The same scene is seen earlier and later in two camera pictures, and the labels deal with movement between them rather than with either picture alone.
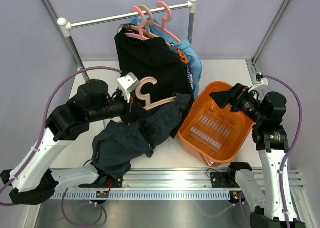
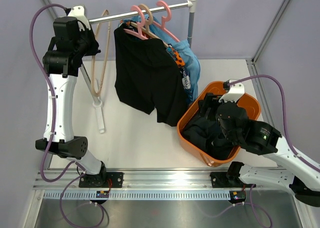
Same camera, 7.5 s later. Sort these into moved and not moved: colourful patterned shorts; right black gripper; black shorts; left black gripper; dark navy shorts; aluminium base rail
Moved: right black gripper; left black gripper; dark navy shorts; colourful patterned shorts
Not moved: black shorts; aluminium base rail
